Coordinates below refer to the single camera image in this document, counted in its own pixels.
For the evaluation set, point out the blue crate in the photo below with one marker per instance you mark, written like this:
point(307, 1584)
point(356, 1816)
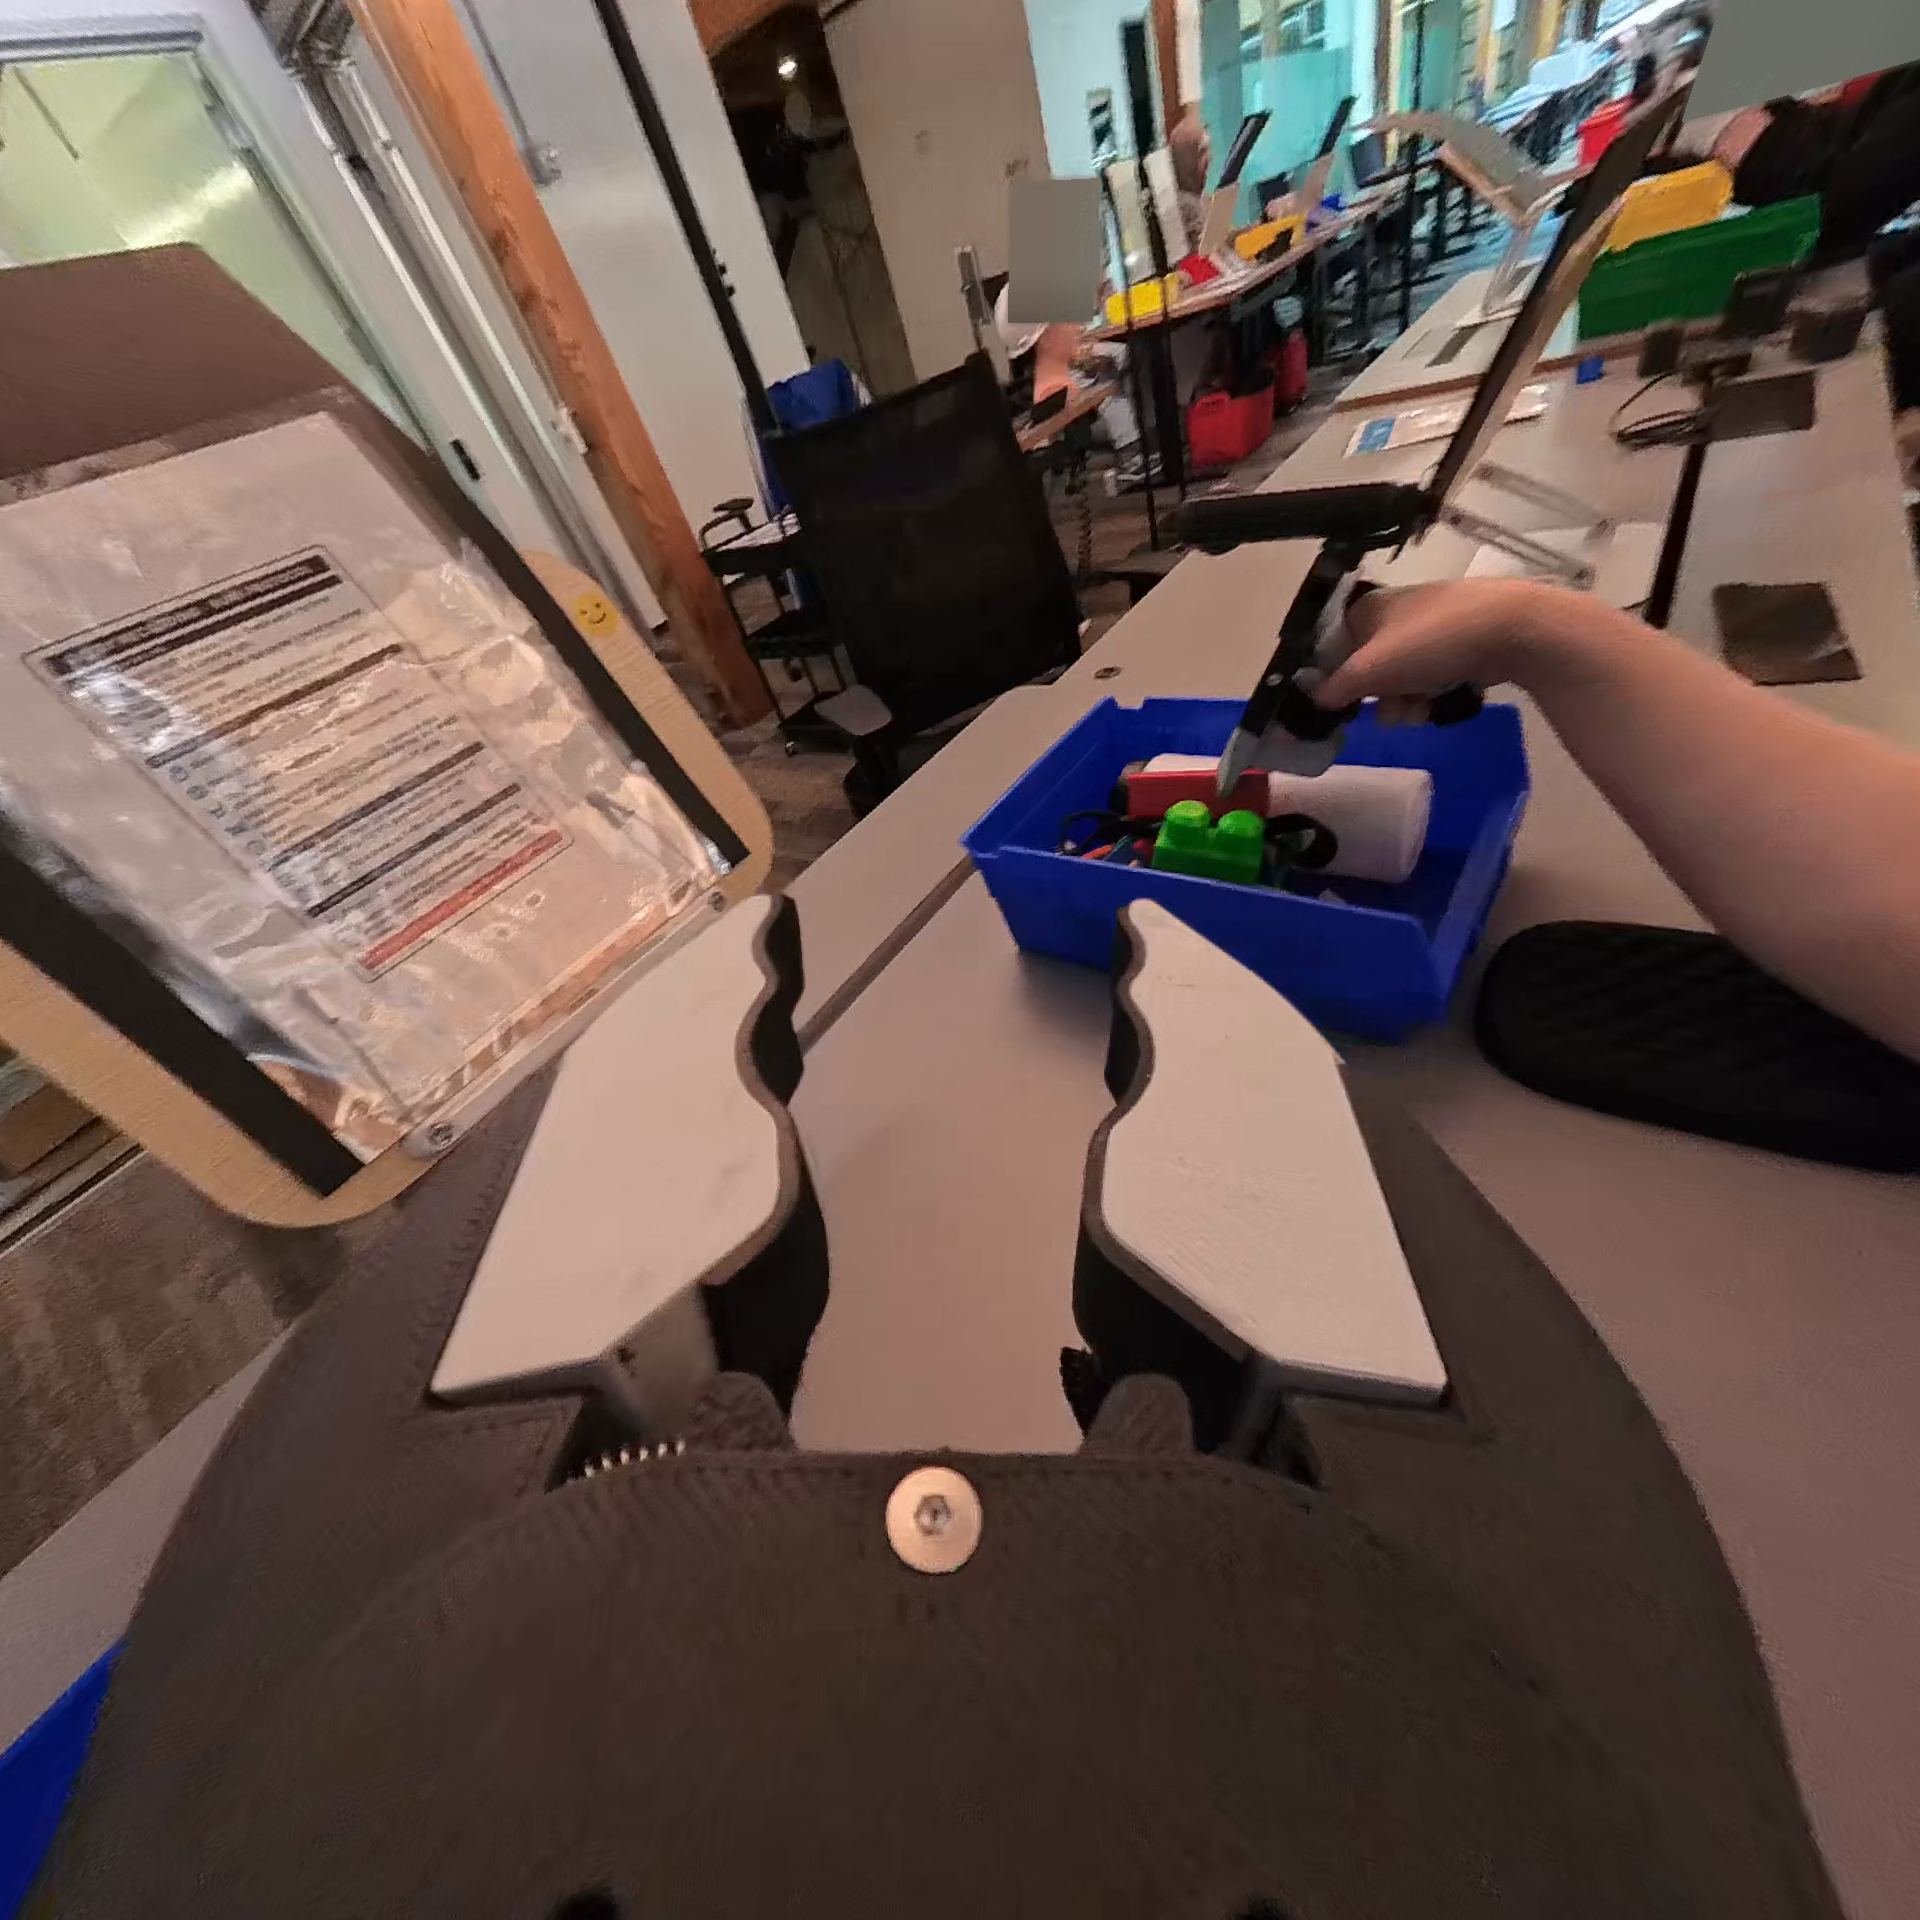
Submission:
point(819, 399)

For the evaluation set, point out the framed instruction sheet stand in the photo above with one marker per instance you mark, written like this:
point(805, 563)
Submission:
point(91, 961)

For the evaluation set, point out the black office chair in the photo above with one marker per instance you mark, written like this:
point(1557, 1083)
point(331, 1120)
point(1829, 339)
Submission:
point(931, 555)

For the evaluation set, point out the thin display panel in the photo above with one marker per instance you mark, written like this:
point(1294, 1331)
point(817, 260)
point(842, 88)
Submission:
point(1561, 283)

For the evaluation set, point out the black square pad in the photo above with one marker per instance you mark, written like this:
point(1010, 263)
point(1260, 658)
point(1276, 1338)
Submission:
point(1786, 633)

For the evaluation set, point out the white tube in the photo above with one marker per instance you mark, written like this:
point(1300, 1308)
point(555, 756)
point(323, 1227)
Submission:
point(1372, 819)

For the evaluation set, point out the person's right hand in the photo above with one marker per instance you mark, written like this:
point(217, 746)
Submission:
point(1426, 639)

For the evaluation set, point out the wooden pillar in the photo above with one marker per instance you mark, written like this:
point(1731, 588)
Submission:
point(557, 299)

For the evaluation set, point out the yellow smiley sticker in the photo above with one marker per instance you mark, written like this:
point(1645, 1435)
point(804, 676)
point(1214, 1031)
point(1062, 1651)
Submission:
point(597, 612)

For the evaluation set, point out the yellow storage bin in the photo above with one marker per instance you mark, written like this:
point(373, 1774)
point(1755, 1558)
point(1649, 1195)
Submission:
point(1665, 202)

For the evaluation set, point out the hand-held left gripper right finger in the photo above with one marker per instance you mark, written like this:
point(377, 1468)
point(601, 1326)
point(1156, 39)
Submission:
point(1260, 1201)

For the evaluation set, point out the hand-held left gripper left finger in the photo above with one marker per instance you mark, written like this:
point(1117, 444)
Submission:
point(629, 1184)

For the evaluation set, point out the blue white leaflet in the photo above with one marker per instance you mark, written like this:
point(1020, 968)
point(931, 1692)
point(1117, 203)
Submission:
point(1381, 435)

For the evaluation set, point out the green toy brick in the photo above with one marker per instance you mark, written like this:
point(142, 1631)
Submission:
point(1209, 848)

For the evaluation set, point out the red rectangular block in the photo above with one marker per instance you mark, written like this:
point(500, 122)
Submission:
point(1171, 786)

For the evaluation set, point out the black floor lamp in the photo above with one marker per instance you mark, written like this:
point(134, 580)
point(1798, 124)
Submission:
point(676, 166)

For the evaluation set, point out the white monitor stand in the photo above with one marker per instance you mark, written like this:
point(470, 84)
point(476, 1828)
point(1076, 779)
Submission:
point(1531, 524)

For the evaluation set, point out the person's right forearm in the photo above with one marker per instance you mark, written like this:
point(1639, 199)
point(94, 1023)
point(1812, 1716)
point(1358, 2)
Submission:
point(1725, 763)

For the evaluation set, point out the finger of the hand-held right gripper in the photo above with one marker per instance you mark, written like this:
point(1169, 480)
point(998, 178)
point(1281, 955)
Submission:
point(1254, 743)

